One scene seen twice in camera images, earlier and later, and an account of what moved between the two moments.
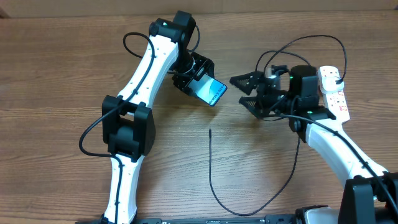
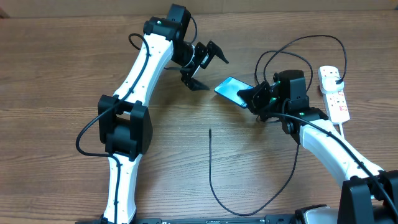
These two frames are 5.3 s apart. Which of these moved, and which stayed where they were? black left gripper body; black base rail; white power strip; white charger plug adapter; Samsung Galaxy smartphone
Moved: black left gripper body; Samsung Galaxy smartphone
Stayed: white charger plug adapter; black base rail; white power strip
